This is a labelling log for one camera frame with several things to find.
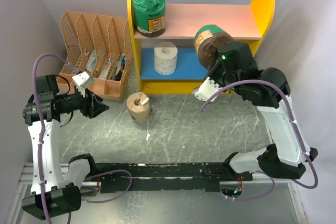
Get brown green paper roll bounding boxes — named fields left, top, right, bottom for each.
left=194, top=24, right=235, bottom=70

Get white dotted toilet paper roll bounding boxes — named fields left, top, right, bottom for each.
left=154, top=41, right=178, bottom=75

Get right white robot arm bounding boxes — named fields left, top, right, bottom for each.
left=204, top=41, right=318, bottom=181

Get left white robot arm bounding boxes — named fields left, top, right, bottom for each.
left=22, top=72, right=109, bottom=220

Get yellow pink blue shelf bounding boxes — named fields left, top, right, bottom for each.
left=127, top=0, right=276, bottom=94

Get items in file organizer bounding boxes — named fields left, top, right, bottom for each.
left=86, top=49, right=125, bottom=80

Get beige wrapped paper roll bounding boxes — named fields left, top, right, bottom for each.
left=127, top=92, right=150, bottom=124

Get orange plastic file organizer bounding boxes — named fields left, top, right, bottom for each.
left=60, top=11, right=133, bottom=101

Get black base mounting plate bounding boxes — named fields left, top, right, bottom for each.
left=96, top=162, right=253, bottom=194

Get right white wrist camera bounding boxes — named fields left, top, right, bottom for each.
left=192, top=77, right=224, bottom=102

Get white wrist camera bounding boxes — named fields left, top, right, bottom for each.
left=72, top=71, right=94, bottom=97
left=192, top=77, right=224, bottom=102

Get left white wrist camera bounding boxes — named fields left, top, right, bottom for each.
left=72, top=71, right=94, bottom=97

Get aluminium rail frame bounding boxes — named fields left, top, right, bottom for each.
left=18, top=63, right=297, bottom=185

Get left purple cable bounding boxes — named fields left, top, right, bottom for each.
left=31, top=52, right=133, bottom=224

